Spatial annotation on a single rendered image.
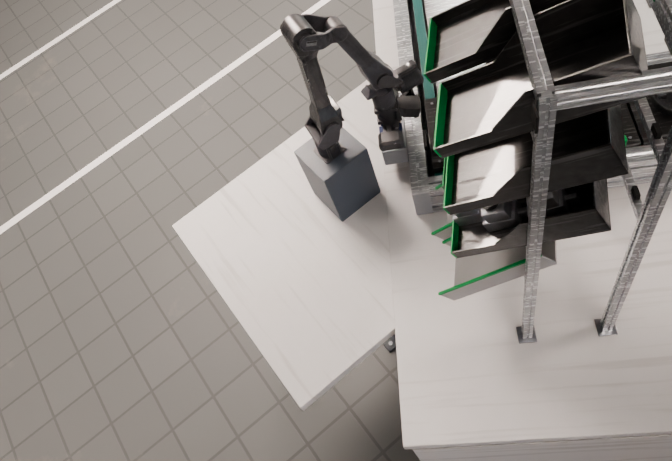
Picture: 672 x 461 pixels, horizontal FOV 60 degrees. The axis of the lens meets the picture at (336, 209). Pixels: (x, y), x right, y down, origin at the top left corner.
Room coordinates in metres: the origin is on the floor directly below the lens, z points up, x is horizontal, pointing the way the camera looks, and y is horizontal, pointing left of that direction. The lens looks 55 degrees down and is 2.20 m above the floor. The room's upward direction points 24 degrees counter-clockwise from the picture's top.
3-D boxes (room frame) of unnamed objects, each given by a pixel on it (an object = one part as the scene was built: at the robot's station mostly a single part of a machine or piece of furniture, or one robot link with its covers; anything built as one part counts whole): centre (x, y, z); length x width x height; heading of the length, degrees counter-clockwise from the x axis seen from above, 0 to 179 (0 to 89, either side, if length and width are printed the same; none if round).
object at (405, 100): (0.99, -0.28, 1.08); 0.07 x 0.07 x 0.06; 73
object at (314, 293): (0.93, -0.06, 0.84); 0.90 x 0.70 x 0.03; 107
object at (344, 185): (0.98, -0.05, 0.96); 0.14 x 0.14 x 0.20; 17
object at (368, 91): (1.00, -0.22, 1.16); 0.09 x 0.06 x 0.07; 97
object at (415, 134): (1.22, -0.37, 0.91); 0.89 x 0.06 x 0.11; 160
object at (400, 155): (1.06, -0.24, 0.93); 0.21 x 0.07 x 0.06; 160
